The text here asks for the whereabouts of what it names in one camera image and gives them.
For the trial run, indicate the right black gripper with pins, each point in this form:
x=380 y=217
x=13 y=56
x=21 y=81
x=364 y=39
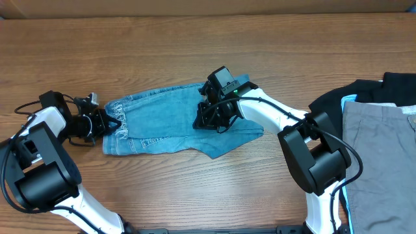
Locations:
x=203 y=121

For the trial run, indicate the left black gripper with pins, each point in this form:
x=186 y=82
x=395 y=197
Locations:
x=104 y=127

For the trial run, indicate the cardboard backboard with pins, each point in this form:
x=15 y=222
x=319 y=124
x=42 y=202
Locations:
x=44 y=9

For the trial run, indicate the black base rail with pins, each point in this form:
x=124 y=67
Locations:
x=292 y=229

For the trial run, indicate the black garment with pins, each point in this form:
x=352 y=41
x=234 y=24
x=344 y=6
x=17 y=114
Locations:
x=395 y=89

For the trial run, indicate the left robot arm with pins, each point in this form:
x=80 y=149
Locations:
x=39 y=176

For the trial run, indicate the grey garment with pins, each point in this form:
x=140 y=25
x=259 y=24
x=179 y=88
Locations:
x=382 y=199

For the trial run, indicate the bright blue garment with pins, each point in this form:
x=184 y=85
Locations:
x=345 y=203

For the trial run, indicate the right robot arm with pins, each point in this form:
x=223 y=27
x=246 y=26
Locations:
x=316 y=158

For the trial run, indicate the light blue jeans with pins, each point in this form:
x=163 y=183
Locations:
x=160 y=121

